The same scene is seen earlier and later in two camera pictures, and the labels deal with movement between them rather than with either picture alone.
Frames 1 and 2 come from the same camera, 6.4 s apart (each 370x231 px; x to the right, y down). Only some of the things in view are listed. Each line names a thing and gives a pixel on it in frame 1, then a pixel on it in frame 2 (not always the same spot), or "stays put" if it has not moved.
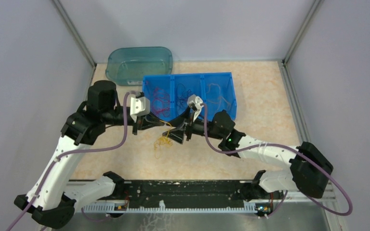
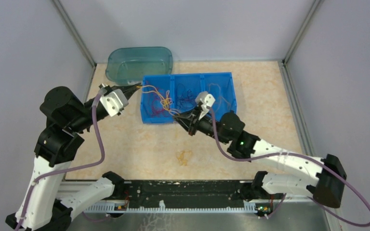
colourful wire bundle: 163,141 to 182,157
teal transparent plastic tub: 126,66 stays put
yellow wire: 220,94 stays put
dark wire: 182,96 stays put
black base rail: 185,192 stays put
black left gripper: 146,121 to 127,91
